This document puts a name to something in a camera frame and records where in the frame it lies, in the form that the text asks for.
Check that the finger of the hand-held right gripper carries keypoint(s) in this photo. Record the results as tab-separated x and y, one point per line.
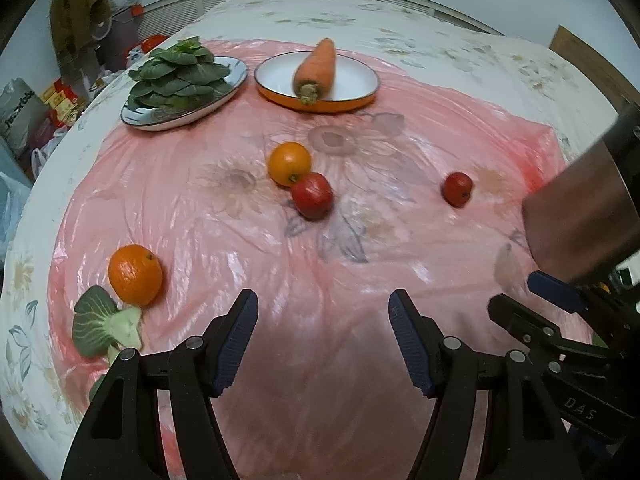
520	317
555	290

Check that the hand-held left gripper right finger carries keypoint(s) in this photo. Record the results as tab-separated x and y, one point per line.
412	345

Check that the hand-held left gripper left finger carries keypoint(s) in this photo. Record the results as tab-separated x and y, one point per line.
235	345

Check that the orange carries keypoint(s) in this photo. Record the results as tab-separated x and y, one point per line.
287	160
135	272

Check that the small red apple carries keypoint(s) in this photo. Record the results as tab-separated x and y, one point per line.
456	189
312	197

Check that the copper and black kettle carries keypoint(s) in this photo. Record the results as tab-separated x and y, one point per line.
575	220

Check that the pink plastic sheet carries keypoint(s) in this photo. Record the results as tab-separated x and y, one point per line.
225	220

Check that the wooden headboard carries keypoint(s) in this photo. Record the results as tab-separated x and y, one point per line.
570	47

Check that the clear plastic bag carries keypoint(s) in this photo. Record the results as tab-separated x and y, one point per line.
10	210

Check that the white plastic bag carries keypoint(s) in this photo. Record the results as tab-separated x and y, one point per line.
45	152

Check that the pile of green leaves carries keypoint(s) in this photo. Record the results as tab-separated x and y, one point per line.
175	80

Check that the orange rimmed plate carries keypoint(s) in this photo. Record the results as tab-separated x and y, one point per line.
350	80

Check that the white plate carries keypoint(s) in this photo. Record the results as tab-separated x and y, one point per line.
235	72

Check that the carrot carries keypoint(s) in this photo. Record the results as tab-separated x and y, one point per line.
317	67

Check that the yellow boxes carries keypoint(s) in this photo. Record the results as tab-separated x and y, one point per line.
62	102

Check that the red bag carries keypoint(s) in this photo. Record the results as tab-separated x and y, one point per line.
150	42

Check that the grey printed bag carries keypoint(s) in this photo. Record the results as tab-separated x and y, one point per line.
20	110

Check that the purple bin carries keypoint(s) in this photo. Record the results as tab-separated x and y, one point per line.
120	35

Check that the brown coat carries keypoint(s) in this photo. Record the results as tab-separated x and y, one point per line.
75	5

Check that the white slatted wall panel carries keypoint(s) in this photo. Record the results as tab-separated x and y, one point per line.
250	0

